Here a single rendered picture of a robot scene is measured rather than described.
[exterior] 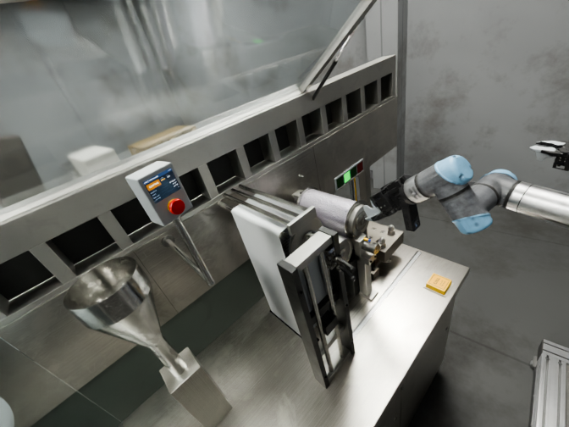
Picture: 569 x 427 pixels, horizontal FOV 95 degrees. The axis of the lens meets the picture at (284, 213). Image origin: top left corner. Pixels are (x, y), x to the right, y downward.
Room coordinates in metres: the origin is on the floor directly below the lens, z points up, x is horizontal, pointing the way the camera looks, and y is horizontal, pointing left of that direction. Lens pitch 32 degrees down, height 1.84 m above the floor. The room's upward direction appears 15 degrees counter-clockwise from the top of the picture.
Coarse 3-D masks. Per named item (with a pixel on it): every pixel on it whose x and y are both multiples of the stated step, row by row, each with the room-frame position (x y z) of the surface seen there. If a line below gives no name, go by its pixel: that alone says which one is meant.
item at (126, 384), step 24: (216, 288) 0.74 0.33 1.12; (240, 288) 0.79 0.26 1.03; (192, 312) 0.68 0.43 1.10; (216, 312) 0.72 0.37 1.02; (240, 312) 0.77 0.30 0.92; (168, 336) 0.62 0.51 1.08; (192, 336) 0.65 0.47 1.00; (216, 336) 0.69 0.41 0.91; (120, 360) 0.54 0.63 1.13; (144, 360) 0.56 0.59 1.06; (96, 384) 0.49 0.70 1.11; (120, 384) 0.51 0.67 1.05; (144, 384) 0.53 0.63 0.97; (120, 408) 0.48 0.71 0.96
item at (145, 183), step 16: (128, 176) 0.46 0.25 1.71; (144, 176) 0.44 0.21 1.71; (160, 176) 0.45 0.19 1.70; (176, 176) 0.47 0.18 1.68; (144, 192) 0.43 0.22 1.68; (160, 192) 0.44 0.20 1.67; (176, 192) 0.46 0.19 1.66; (144, 208) 0.46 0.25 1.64; (160, 208) 0.43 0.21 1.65; (176, 208) 0.44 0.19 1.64; (160, 224) 0.43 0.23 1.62
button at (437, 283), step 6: (432, 276) 0.68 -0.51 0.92; (438, 276) 0.68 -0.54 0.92; (432, 282) 0.66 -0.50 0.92; (438, 282) 0.65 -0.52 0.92; (444, 282) 0.64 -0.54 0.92; (450, 282) 0.64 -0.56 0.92; (432, 288) 0.64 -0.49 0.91; (438, 288) 0.62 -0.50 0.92; (444, 288) 0.62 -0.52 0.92; (444, 294) 0.60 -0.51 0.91
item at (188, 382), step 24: (144, 312) 0.40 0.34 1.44; (120, 336) 0.38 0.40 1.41; (144, 336) 0.39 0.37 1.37; (168, 360) 0.41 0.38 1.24; (192, 360) 0.44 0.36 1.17; (168, 384) 0.39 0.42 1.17; (192, 384) 0.40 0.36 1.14; (216, 384) 0.47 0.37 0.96; (192, 408) 0.37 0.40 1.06; (216, 408) 0.40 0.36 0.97
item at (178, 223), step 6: (174, 222) 0.46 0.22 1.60; (180, 222) 0.47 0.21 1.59; (180, 228) 0.46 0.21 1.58; (180, 234) 0.46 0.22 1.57; (186, 234) 0.46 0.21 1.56; (186, 240) 0.46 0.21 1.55; (186, 246) 0.46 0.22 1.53; (192, 246) 0.46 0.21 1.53; (192, 252) 0.46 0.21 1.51; (198, 252) 0.47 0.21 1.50; (198, 258) 0.46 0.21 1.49; (198, 264) 0.46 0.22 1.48; (204, 264) 0.47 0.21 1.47; (204, 270) 0.46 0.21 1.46; (204, 276) 0.46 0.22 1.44; (210, 276) 0.47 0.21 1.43; (210, 282) 0.46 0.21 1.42
